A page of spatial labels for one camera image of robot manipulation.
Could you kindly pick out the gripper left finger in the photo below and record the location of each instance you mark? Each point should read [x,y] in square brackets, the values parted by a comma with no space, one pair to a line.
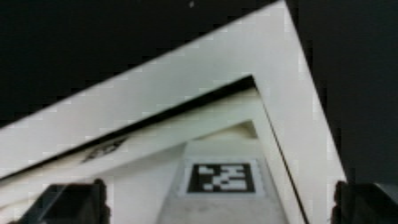
[72,204]

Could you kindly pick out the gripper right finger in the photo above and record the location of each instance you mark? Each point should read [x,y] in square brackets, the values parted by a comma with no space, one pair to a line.
[366,203]

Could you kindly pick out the white obstacle block right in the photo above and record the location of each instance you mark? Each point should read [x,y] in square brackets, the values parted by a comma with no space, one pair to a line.
[253,50]

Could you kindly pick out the white square tabletop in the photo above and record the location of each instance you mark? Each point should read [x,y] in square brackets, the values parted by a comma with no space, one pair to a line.
[102,138]

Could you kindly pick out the white table leg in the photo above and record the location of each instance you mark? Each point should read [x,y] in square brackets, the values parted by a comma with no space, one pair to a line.
[223,191]

